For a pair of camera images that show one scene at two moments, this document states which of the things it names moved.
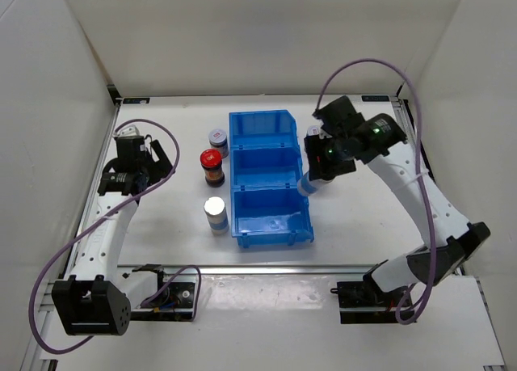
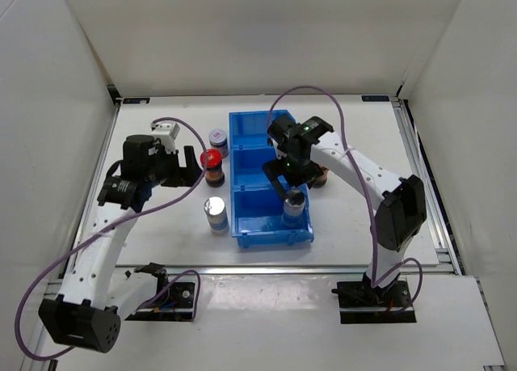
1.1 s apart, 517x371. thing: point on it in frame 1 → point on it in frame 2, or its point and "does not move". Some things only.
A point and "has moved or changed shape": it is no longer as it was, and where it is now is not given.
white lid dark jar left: x=217 y=138 does not move
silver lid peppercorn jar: x=306 y=187 has moved or changed shape
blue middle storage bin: x=265 y=166 does not move
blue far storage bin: x=263 y=130 does not move
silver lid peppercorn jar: x=217 y=216 does not move
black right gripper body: x=333 y=158 → x=300 y=170
